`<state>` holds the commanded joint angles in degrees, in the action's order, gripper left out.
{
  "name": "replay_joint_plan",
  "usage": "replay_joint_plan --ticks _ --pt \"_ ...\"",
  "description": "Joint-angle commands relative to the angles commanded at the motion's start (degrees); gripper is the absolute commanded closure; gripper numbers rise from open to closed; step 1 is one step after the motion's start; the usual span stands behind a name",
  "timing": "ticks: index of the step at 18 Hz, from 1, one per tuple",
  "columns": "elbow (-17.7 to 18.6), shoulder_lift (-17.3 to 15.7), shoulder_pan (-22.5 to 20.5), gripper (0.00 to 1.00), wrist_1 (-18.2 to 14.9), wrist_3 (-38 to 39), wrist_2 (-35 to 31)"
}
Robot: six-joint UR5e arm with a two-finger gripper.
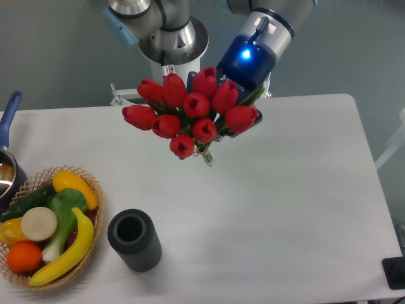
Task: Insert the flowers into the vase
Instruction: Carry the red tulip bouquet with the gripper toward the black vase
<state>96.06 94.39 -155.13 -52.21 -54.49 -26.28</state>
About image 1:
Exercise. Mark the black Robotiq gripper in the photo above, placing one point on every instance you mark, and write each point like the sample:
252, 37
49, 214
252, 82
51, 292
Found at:
247, 66

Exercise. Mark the red tulip bouquet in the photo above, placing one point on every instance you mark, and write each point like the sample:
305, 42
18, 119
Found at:
188, 120

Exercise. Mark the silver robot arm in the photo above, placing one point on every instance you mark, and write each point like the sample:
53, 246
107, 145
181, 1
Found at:
174, 41

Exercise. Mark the dark grey ribbed vase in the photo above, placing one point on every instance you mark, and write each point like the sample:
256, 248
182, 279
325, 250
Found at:
132, 234

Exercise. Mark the red apple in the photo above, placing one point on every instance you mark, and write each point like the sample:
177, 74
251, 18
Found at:
91, 215

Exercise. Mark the yellow squash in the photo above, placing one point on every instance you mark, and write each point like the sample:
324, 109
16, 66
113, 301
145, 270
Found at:
66, 179

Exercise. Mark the green bok choy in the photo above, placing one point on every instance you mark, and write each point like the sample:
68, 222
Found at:
61, 205

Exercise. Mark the yellow banana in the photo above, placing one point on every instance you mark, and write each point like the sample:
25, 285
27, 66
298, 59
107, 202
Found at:
71, 257

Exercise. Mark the green cucumber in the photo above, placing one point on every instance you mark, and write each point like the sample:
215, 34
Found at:
37, 198

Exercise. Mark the black device at table edge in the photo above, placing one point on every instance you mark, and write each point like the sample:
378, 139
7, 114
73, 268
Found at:
394, 272

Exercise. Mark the yellow bell pepper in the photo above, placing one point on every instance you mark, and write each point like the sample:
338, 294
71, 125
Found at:
11, 232

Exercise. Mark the orange fruit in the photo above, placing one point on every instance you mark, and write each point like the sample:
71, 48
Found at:
24, 257

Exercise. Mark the woven wicker basket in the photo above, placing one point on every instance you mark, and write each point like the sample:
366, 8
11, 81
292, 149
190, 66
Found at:
36, 182

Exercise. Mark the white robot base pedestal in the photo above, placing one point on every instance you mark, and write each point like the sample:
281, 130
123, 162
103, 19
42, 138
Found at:
128, 97

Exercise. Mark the white frame at right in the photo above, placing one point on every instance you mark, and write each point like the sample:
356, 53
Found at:
392, 145

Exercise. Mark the blue handled saucepan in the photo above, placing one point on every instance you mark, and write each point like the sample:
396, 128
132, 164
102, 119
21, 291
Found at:
12, 175

